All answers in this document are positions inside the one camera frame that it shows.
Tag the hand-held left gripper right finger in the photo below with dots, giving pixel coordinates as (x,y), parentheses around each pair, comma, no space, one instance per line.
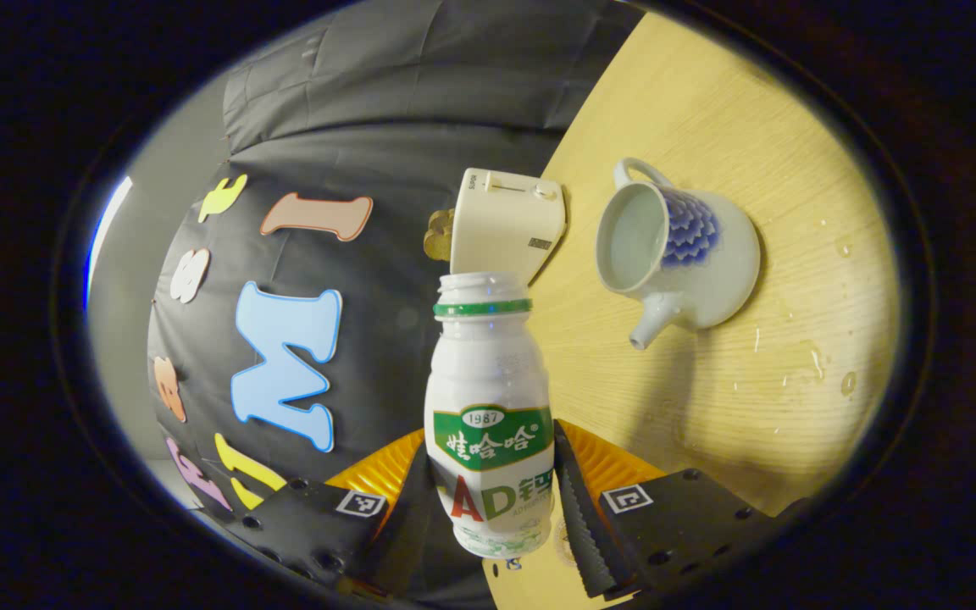
(577,525)

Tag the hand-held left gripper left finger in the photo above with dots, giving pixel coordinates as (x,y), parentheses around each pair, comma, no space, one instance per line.
(407,525)

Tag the round brown coaster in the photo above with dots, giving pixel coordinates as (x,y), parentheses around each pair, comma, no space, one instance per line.
(565,542)

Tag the white water bottle green label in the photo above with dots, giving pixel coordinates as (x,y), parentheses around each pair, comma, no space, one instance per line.
(488,381)

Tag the white blue floral teacup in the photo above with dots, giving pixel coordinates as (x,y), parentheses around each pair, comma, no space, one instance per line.
(717,254)

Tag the cream white toaster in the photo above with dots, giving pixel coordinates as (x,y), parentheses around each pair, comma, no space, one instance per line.
(505,220)

